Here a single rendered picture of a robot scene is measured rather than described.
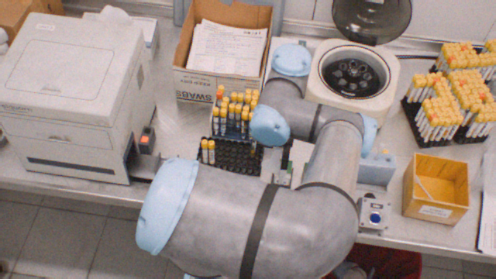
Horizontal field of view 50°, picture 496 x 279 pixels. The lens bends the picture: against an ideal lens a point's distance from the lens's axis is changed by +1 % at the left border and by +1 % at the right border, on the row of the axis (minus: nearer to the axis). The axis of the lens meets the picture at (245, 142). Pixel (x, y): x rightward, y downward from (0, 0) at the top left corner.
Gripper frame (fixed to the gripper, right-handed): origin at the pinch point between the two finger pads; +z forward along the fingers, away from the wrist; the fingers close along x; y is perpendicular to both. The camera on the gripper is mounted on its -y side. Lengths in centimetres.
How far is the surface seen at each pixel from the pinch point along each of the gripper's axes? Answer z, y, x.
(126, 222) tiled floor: 99, 61, -22
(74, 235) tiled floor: 99, 81, -12
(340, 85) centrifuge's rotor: 1.2, -12.2, -26.7
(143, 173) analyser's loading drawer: 7.9, 34.6, 5.5
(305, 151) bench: 12.0, -5.5, -11.0
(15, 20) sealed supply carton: -6, 76, -28
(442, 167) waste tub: 5.9, -39.6, -7.9
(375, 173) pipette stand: 5.7, -22.9, -3.0
